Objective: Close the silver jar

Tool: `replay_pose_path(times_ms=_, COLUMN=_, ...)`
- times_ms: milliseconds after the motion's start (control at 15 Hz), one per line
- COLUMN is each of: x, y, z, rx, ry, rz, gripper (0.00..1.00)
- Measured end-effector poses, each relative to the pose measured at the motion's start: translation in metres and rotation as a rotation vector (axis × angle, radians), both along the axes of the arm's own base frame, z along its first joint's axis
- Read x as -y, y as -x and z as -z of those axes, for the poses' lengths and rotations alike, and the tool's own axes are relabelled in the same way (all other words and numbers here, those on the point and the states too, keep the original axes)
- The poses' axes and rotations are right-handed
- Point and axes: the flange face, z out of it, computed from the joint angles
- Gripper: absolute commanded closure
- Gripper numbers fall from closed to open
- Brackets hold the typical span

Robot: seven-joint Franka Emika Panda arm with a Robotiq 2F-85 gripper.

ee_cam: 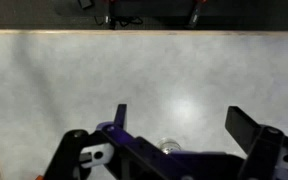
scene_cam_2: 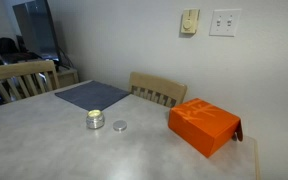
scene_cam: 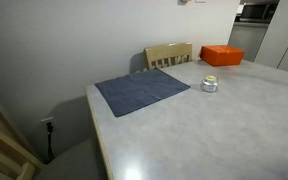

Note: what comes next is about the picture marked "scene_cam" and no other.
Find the silver jar with yellow candle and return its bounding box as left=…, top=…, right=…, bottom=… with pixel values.
left=200, top=75, right=218, bottom=93

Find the black kitchen appliance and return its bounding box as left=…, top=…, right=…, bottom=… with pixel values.
left=241, top=3, right=277, bottom=20

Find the black power plug and cable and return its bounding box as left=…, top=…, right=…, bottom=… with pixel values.
left=46, top=121, right=56, bottom=162

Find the dark blue cloth mat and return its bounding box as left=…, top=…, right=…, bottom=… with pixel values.
left=95, top=69, right=190, bottom=117

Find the white wall power outlet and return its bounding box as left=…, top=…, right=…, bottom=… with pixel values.
left=40, top=117, right=56, bottom=130

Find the orange cardboard box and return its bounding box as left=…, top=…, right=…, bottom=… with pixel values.
left=200, top=45, right=244, bottom=66

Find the light wooden chair near left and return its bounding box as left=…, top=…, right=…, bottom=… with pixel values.
left=0, top=104, right=45, bottom=180

